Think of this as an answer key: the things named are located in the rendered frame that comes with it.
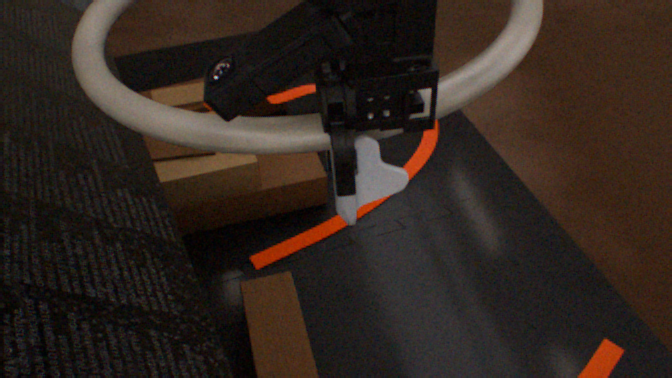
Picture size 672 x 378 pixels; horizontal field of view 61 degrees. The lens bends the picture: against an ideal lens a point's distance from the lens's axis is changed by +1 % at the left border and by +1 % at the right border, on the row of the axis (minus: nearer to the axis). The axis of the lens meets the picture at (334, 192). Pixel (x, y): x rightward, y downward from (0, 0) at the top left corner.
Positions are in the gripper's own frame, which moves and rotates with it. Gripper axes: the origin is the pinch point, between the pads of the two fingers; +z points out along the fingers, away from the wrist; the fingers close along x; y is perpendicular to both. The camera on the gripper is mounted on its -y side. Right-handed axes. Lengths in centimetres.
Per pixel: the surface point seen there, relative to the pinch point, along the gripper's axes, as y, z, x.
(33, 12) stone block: -43, 8, 59
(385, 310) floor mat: 13, 84, 40
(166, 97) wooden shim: -41, 68, 119
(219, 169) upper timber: -23, 60, 72
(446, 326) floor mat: 26, 85, 34
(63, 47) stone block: -39, 12, 53
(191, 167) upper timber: -30, 59, 74
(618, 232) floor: 81, 89, 57
